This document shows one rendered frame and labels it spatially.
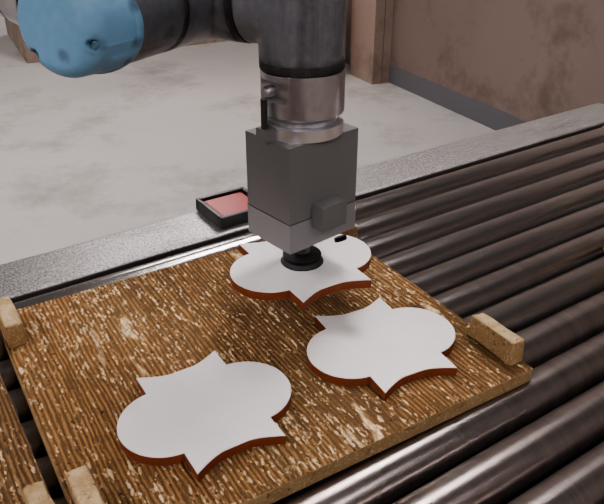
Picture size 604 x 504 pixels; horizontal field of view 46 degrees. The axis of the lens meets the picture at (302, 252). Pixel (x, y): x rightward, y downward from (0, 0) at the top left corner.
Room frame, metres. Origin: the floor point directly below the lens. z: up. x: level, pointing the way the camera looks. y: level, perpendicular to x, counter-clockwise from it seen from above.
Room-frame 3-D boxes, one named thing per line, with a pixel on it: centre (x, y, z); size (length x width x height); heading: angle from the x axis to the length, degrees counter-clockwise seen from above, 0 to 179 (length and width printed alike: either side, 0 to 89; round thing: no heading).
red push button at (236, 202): (0.89, 0.10, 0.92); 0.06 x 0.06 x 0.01; 34
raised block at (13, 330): (0.57, 0.29, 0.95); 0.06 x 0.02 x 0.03; 31
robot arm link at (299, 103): (0.62, 0.00, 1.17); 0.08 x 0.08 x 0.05
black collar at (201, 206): (0.89, 0.10, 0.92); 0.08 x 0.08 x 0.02; 34
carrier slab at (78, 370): (0.56, 0.05, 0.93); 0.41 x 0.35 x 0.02; 121
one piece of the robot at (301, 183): (0.61, -0.01, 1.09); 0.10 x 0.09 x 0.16; 41
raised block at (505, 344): (0.55, -0.18, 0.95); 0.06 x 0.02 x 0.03; 31
